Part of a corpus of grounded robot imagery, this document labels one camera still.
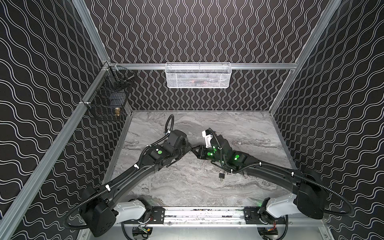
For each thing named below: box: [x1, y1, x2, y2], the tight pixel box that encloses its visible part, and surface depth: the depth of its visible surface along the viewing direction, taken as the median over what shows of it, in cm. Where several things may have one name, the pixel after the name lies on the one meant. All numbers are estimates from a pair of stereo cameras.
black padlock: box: [219, 173, 225, 182], surface depth 89 cm
